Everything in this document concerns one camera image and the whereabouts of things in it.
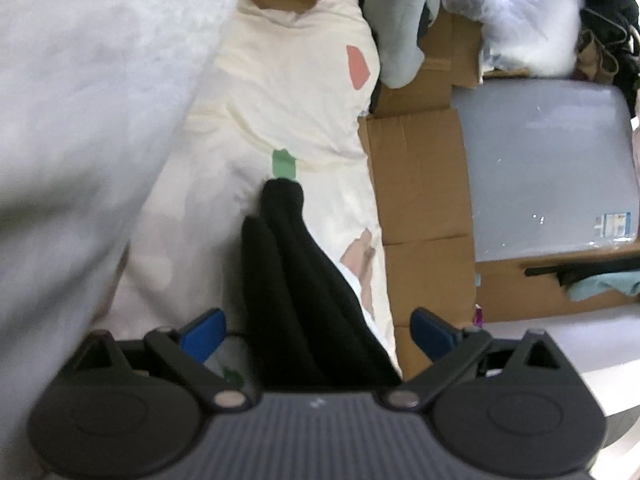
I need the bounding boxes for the cardboard box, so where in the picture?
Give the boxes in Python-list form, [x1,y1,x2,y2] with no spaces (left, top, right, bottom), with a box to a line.
[357,7,640,381]

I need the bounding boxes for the black bar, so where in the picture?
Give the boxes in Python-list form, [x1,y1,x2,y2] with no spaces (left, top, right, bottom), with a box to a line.
[524,259,640,287]

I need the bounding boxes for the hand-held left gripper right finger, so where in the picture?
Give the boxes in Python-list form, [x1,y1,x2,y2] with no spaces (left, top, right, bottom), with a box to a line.
[387,308,571,409]

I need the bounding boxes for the dark clothes pile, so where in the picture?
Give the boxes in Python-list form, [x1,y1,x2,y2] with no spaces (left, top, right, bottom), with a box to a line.
[580,0,640,106]

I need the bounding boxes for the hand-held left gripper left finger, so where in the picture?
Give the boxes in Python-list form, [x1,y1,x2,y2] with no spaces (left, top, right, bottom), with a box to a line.
[70,308,246,411]

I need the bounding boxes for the light grey garment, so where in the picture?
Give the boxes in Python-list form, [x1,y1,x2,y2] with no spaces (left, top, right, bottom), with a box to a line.
[0,0,251,480]

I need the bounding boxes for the grey neck pillow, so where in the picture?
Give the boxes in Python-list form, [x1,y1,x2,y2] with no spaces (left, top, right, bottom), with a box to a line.
[362,0,443,88]

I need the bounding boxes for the black skull-print sweater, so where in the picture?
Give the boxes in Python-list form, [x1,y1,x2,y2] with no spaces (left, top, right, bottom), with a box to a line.
[241,178,403,388]

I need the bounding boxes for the pale teal cloth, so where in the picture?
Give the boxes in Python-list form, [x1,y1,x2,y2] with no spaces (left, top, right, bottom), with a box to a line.
[570,271,640,303]

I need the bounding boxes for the tan cloth item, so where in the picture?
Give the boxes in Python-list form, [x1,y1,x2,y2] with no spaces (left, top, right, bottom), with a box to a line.
[575,30,623,86]

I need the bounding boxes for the white board panel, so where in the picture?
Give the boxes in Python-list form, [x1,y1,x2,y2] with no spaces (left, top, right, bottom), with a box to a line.
[475,305,640,413]

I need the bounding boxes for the cream bear-print quilt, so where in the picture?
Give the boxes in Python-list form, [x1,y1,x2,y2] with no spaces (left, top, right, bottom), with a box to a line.
[92,0,403,386]

